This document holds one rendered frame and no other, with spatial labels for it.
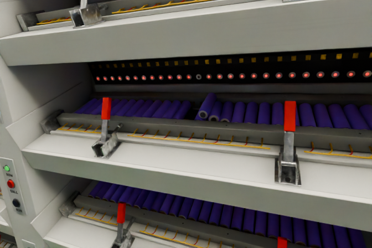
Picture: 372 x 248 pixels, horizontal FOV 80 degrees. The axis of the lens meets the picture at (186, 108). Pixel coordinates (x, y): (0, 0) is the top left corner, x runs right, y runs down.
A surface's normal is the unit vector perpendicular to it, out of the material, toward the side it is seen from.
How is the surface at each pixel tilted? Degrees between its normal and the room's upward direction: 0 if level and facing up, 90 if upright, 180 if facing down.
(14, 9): 90
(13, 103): 90
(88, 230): 17
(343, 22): 107
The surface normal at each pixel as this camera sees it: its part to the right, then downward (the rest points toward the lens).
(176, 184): -0.32, 0.51
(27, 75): 0.93, 0.04
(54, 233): -0.15, -0.86
